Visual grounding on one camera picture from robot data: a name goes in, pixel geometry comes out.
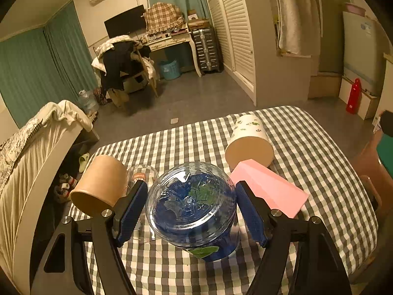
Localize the clear blue plastic cup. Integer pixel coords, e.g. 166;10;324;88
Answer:
145;162;240;262

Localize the clear glass cup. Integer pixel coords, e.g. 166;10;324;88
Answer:
127;164;158;243

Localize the brown paper cup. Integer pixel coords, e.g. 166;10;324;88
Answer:
70;155;128;217

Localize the white patterned paper cup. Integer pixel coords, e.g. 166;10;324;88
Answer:
225;114;274;170

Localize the checkered tablecloth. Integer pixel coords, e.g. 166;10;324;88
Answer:
97;106;378;294

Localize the sneaker near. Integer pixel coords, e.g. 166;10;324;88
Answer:
53;182;70;204

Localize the sneaker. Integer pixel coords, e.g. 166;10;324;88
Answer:
59;173;78;189
53;182;70;204

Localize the sneaker far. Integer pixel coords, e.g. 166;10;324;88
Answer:
59;173;78;189

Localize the pink foam block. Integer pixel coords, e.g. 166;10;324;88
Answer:
230;159;309;219

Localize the white slipper far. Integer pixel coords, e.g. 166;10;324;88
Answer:
79;152;90;173

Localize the patterned quilt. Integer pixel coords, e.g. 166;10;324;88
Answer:
1;118;42;191

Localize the white bed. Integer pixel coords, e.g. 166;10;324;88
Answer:
1;100;93;294

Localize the red bottle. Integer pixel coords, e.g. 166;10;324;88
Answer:
346;78;362;114

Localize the large water jug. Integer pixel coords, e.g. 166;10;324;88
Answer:
79;89;99;115

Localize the teal left curtain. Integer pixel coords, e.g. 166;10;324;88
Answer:
1;1;97;127

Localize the wooden chair with clothes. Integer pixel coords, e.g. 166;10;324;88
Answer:
91;35;158;107

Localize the blue laundry basket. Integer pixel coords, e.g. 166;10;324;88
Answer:
159;59;181;81

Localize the white desk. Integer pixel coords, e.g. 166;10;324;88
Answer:
144;30;203;78

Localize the dark striped suitcase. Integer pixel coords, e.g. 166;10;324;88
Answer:
192;27;223;73

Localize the hanging white towel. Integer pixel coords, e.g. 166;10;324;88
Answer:
278;0;314;56

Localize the black monitor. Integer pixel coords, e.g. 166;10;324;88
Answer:
104;5;146;38

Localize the pink basin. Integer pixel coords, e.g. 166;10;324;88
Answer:
344;3;366;17

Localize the plaid cloth cover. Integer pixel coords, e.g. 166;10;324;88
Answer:
143;2;185;35

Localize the white louvered wardrobe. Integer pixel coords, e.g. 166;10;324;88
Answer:
207;0;311;106

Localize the cardboard box on suitcase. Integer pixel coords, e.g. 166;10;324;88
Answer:
188;19;211;31

